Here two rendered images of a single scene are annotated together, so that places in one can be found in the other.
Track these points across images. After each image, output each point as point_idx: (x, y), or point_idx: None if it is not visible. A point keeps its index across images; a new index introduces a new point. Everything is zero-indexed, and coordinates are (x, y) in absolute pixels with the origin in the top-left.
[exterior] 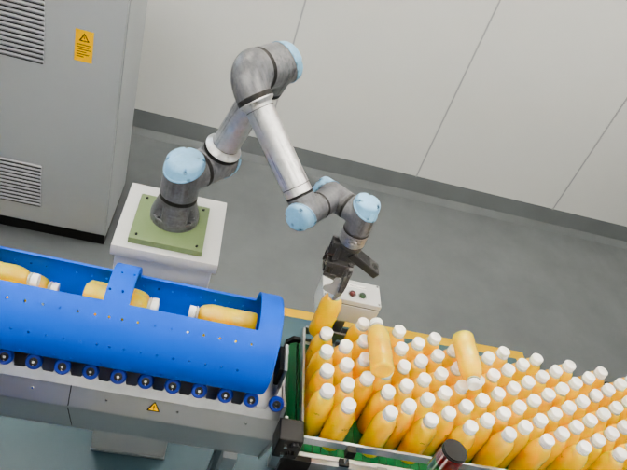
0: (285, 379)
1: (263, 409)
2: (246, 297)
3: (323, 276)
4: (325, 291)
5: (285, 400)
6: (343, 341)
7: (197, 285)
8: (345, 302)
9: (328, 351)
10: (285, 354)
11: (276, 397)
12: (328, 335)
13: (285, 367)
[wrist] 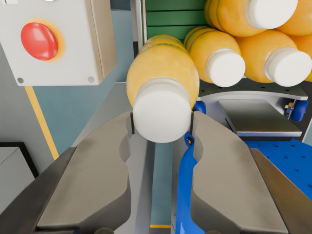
0: (237, 91)
1: (289, 116)
2: (181, 231)
3: (26, 85)
4: (82, 80)
5: (290, 96)
6: (266, 18)
7: (138, 228)
8: (89, 6)
9: (300, 67)
10: (262, 136)
11: (301, 117)
12: (242, 67)
13: (294, 134)
